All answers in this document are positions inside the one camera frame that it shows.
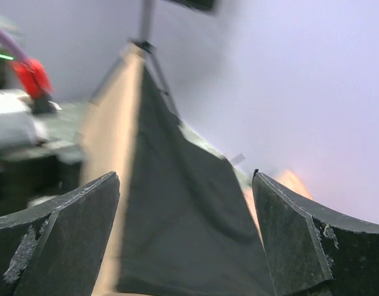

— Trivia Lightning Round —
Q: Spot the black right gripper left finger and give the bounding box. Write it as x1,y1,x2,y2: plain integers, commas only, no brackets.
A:
0,171,120,296

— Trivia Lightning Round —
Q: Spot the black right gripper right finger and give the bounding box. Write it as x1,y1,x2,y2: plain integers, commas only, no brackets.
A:
252,171,379,296

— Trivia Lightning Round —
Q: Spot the tan black pet tent fabric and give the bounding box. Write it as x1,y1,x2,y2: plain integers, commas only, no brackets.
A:
79,43,273,295

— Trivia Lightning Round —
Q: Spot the black music stand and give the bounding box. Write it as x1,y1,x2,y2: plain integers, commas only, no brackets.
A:
89,0,223,117

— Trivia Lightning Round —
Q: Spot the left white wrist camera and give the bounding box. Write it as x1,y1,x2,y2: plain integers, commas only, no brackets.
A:
0,58,59,152

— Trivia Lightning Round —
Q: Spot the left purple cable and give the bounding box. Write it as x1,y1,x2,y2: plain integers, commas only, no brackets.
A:
0,23,30,64

